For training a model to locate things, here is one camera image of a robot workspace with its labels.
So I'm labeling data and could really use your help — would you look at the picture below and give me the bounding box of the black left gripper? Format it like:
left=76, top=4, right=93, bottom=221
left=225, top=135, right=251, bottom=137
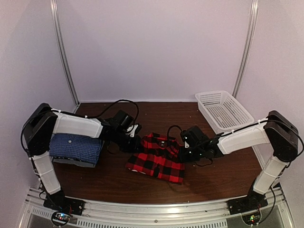
left=113, top=129, right=144, bottom=153

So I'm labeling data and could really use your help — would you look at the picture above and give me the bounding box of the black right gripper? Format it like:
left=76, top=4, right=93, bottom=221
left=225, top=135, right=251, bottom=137
left=177, top=146, right=204, bottom=163

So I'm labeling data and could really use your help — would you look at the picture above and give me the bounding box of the red black plaid shirt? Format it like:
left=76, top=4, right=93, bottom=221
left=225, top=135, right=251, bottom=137
left=125, top=133, right=185, bottom=184

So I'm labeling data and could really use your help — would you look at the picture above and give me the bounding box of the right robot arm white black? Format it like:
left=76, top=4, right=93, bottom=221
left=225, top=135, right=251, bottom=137
left=179, top=110, right=303, bottom=210

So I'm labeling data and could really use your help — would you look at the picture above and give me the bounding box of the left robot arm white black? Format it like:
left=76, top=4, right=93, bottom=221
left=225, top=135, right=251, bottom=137
left=20, top=103, right=142, bottom=211

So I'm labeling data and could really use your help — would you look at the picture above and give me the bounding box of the white plastic basket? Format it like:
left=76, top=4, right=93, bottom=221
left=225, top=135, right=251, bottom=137
left=195, top=91, right=254, bottom=134

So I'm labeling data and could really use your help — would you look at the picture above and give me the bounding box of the blue checked folded shirt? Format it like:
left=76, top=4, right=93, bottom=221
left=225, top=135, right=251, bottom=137
left=49, top=133, right=104, bottom=165

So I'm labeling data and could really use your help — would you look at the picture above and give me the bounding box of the grey folded shirt underneath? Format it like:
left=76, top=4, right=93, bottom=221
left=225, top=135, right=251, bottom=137
left=53, top=158, right=96, bottom=168

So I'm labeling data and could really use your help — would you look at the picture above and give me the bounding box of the right circuit board with LEDs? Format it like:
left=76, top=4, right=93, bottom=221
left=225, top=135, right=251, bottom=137
left=242, top=212, right=261, bottom=226

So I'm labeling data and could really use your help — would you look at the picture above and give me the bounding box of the circuit board with leds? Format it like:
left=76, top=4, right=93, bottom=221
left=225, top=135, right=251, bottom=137
left=242, top=212, right=261, bottom=226
left=51, top=211, right=71, bottom=226

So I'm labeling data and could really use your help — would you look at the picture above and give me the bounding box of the left circuit board with LEDs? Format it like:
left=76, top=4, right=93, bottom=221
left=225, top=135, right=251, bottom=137
left=51, top=211, right=71, bottom=226

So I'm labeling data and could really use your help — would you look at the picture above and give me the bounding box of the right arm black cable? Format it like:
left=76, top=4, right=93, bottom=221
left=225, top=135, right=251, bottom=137
left=166, top=118, right=304, bottom=224

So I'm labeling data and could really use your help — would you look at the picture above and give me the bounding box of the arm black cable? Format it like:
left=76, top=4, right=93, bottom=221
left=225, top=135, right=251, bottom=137
left=20, top=99, right=140, bottom=162
left=166, top=118, right=304, bottom=224

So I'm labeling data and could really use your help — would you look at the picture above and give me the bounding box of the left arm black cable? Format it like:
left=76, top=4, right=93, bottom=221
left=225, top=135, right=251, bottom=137
left=20, top=99, right=140, bottom=162

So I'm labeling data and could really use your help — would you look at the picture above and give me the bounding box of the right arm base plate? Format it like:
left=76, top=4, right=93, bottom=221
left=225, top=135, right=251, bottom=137
left=228, top=195, right=268, bottom=215

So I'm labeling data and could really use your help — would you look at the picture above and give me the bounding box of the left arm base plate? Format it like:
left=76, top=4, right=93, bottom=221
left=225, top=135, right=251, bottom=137
left=43, top=197, right=85, bottom=216

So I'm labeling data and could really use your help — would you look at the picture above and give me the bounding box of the front aluminium frame rail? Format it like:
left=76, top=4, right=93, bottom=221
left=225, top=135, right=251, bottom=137
left=17, top=187, right=295, bottom=228

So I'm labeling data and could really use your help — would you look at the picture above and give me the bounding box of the right aluminium corner post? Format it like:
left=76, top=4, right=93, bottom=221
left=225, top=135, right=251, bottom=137
left=232, top=0, right=259, bottom=98

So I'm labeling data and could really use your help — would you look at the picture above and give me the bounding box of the aluminium corner post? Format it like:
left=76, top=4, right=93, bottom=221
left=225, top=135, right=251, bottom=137
left=50, top=0, right=80, bottom=106
left=232, top=0, right=259, bottom=98

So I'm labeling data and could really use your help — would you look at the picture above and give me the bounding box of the left aluminium corner post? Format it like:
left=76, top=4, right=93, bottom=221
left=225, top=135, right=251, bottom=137
left=50, top=0, right=80, bottom=106

